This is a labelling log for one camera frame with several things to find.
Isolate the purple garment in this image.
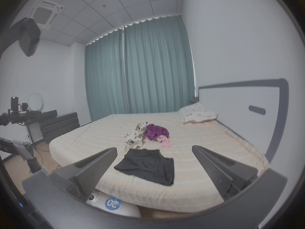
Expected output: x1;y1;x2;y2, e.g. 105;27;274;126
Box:
145;124;170;140

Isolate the blue-green curtain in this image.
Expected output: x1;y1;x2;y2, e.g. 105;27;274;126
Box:
123;14;197;114
85;29;129;123

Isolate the white ceiling air vent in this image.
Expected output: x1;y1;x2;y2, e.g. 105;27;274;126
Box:
28;0;65;31

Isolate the black camera rig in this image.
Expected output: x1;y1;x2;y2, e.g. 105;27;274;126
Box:
0;96;31;126

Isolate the bed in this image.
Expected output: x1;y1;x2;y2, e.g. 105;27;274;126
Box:
49;78;290;218

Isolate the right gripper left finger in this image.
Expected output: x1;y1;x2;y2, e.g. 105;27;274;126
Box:
51;147;118;201

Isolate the pale pink garment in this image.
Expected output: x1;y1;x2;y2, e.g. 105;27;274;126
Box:
156;135;174;148

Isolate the white printed pillow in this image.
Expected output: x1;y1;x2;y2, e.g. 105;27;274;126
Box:
179;102;218;124

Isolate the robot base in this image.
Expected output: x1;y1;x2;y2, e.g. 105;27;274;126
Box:
86;191;141;218

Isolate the black chest of drawers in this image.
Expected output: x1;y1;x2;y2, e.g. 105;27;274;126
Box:
39;112;81;144

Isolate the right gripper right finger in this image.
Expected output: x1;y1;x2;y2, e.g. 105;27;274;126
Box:
192;145;258;198

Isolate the white printed pyjama top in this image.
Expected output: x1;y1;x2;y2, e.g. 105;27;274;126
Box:
123;122;148;152

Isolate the black T-shirt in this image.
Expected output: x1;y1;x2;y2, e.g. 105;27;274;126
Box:
114;149;175;186

